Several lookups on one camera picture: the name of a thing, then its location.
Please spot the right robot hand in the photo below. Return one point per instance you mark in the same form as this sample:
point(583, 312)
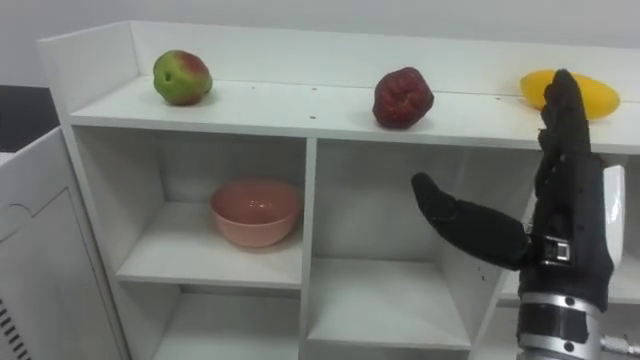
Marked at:
point(567, 210)

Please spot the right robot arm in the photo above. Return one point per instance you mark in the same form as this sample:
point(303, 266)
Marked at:
point(557, 325)

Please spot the yellow mango soft toy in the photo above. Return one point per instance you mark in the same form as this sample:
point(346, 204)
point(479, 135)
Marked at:
point(600, 97)

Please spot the dark red apple soft toy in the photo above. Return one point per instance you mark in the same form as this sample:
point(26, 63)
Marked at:
point(401, 98)

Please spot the white shelf unit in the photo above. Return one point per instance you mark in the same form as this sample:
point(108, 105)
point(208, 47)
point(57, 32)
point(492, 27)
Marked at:
point(320, 210)

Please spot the pink bowl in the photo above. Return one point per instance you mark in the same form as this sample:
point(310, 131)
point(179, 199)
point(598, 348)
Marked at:
point(256, 212)

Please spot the green red apple soft toy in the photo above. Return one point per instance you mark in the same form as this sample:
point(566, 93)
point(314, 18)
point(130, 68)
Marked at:
point(181, 77)

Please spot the white cabinet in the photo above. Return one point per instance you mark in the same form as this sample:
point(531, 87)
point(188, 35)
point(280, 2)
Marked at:
point(50, 260)

